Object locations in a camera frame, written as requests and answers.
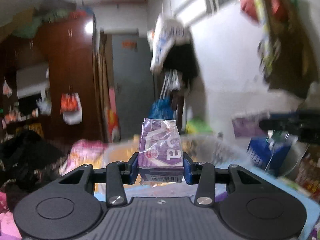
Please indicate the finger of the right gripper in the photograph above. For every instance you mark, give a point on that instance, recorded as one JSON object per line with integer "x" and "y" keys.
{"x": 305, "y": 115}
{"x": 307, "y": 131}

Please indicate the black hanging garment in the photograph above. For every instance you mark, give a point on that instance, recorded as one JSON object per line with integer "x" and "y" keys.
{"x": 182, "y": 59}

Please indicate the pile of black clothes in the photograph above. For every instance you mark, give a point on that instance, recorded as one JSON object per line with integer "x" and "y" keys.
{"x": 29, "y": 162}

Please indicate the dark red wooden wardrobe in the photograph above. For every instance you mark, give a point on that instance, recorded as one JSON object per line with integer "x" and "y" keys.
{"x": 67, "y": 46}

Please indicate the blue shopping bag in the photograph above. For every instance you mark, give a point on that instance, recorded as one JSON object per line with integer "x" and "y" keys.
{"x": 276, "y": 155}

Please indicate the white perforated plastic basket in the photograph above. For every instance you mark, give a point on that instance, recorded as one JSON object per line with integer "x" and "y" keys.
{"x": 201, "y": 148}

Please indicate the white hoodie blue letters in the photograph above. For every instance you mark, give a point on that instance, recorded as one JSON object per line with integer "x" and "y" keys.
{"x": 168, "y": 32}

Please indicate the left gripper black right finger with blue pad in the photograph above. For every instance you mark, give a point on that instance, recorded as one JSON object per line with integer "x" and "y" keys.
{"x": 202, "y": 175}

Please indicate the pink floral bedding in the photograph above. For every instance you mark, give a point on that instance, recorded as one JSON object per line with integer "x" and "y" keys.
{"x": 84, "y": 152}

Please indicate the olive hanging cloth bag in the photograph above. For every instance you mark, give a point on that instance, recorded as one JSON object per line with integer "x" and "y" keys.
{"x": 291, "y": 64}

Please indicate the red white plastic bag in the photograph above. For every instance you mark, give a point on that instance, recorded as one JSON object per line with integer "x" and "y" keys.
{"x": 71, "y": 109}

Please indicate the blue plastic bag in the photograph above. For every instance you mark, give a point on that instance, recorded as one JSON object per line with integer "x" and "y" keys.
{"x": 161, "y": 109}

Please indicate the grey metal door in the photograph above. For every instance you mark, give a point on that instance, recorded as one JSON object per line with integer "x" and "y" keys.
{"x": 133, "y": 82}

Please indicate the red hanging bag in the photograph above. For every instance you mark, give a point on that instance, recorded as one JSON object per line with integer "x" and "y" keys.
{"x": 248, "y": 7}

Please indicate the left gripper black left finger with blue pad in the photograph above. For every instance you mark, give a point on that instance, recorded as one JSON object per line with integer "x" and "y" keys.
{"x": 118, "y": 174}

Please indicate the small purple tissue pack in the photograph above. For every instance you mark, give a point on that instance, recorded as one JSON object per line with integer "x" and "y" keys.
{"x": 160, "y": 158}

